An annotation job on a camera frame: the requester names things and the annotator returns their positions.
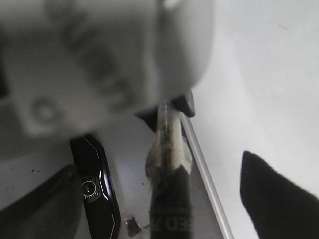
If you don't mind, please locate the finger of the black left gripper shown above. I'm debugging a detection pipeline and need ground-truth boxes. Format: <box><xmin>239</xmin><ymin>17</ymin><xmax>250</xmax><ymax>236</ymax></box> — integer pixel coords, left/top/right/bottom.
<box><xmin>171</xmin><ymin>90</ymin><xmax>195</xmax><ymax>118</ymax></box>

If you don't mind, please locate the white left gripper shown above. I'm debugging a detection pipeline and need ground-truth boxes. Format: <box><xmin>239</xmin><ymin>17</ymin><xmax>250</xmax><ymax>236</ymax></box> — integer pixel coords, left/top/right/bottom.
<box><xmin>0</xmin><ymin>0</ymin><xmax>214</xmax><ymax>137</ymax></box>

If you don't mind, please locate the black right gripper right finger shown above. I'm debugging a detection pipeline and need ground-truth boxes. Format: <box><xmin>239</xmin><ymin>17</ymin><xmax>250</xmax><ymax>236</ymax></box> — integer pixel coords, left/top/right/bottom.
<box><xmin>240</xmin><ymin>151</ymin><xmax>319</xmax><ymax>239</ymax></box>

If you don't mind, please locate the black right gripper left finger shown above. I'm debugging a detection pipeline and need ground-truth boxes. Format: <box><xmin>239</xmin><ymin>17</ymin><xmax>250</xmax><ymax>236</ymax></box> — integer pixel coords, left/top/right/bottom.
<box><xmin>0</xmin><ymin>165</ymin><xmax>82</xmax><ymax>239</ymax></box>

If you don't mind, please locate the white marker with black cap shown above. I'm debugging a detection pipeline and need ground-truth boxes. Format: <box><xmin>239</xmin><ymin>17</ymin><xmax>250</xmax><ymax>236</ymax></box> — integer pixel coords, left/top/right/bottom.
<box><xmin>145</xmin><ymin>102</ymin><xmax>193</xmax><ymax>239</ymax></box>

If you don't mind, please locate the white whiteboard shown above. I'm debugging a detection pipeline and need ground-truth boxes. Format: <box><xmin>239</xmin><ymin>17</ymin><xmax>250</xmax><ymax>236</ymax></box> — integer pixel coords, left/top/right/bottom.
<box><xmin>192</xmin><ymin>0</ymin><xmax>319</xmax><ymax>239</ymax></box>

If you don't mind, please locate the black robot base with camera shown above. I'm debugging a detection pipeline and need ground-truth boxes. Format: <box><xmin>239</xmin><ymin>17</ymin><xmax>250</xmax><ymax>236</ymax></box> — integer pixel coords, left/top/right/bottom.
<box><xmin>70</xmin><ymin>134</ymin><xmax>121</xmax><ymax>239</ymax></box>

